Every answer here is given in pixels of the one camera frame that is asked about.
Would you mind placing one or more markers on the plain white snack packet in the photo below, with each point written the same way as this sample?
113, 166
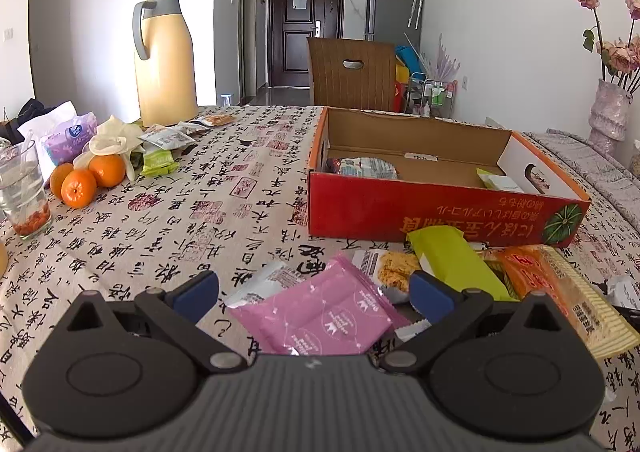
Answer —
625, 292
260, 284
410, 331

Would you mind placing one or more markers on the white light switch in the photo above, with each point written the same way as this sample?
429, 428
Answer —
8, 34

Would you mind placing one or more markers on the pink snack packet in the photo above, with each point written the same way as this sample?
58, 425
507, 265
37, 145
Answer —
320, 317

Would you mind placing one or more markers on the long green snack packet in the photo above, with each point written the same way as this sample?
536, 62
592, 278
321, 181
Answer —
450, 257

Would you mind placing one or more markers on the clear dark snack packet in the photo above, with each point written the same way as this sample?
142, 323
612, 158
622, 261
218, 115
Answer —
360, 167

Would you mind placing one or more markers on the red gift box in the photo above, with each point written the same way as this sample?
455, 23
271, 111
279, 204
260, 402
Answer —
401, 89

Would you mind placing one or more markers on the yellow striped snack packet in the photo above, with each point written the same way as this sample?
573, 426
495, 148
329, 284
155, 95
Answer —
590, 312

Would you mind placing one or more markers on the white green small packet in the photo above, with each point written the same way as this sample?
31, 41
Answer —
165, 136

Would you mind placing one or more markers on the orange snack packet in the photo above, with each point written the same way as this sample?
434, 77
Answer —
525, 272

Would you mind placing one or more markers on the cream plastic bag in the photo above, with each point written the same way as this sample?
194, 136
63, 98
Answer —
117, 134

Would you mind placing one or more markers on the grey refrigerator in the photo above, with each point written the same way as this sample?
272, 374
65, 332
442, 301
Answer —
390, 12

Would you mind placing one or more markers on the white plastic bag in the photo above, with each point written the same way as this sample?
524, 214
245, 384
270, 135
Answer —
45, 119

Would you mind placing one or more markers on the yellow thermos jug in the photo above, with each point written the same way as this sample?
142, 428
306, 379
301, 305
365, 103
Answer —
165, 72

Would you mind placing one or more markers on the green and white snack packet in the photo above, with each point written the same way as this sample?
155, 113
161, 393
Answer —
500, 182

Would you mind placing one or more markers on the grey quilted cloth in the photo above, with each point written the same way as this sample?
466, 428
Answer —
590, 177

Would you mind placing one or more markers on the clear glass cup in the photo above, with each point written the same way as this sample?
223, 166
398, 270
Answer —
25, 192

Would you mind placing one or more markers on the dark brown door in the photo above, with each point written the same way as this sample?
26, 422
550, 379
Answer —
305, 47

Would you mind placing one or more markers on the lilac decorative branches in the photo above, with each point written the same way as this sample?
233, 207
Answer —
445, 59

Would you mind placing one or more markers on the small green snack packet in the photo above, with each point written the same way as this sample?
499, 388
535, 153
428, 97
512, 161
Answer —
159, 163

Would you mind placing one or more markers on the wooden chair back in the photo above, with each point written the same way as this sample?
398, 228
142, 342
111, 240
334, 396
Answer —
330, 82

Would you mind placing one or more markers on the dark bag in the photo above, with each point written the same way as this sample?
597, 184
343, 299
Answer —
30, 109

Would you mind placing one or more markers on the brown nut snack packet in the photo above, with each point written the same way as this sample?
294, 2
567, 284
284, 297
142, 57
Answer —
216, 120

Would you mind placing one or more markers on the pink textured vase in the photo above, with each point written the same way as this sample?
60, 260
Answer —
610, 117

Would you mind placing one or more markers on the red cardboard box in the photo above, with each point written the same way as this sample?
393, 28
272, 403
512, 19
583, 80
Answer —
450, 217

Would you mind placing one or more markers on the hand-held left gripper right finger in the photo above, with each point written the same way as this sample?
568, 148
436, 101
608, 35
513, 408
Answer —
430, 294

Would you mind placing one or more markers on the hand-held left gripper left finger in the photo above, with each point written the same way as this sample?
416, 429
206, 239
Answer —
200, 289

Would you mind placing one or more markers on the orange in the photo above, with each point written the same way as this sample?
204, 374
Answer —
59, 177
79, 188
107, 171

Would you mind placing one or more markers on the white cracker snack packet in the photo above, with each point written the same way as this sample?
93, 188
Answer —
395, 272

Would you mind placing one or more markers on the purple tissue pack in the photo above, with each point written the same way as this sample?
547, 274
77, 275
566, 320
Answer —
70, 137

